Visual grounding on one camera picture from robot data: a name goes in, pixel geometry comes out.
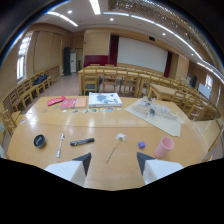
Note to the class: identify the red book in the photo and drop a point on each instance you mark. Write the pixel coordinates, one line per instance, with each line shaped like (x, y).
(73, 102)

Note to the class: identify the wooden chair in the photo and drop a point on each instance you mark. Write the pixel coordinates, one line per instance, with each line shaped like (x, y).
(109, 81)
(90, 80)
(130, 84)

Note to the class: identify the black marker pen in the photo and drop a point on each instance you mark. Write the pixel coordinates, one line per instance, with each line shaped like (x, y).
(82, 141)

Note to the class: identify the pink package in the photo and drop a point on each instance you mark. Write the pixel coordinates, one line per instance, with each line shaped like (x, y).
(56, 100)

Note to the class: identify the beige sheet with clutter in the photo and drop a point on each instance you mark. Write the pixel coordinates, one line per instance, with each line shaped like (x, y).
(156, 115)

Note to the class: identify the black cabinet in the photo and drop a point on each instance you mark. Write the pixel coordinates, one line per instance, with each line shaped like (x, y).
(67, 61)

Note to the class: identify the white projection screen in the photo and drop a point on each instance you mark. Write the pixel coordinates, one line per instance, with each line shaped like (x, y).
(142, 54)

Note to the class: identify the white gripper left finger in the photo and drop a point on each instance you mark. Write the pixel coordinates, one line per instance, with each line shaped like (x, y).
(71, 169)

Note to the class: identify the small purple cube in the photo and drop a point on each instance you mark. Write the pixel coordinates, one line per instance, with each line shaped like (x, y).
(141, 145)

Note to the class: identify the small round badge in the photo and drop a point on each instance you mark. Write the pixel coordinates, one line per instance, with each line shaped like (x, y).
(110, 109)
(93, 110)

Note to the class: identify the white artificial flower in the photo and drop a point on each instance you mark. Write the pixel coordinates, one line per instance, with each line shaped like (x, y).
(117, 143)

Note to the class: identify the pink plastic cup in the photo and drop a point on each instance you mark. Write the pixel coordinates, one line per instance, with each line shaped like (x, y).
(163, 147)

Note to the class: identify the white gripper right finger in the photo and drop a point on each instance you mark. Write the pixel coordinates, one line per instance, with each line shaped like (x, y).
(156, 168)

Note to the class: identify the white book with dark picture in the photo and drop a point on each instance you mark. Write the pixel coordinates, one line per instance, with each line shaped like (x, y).
(104, 99)

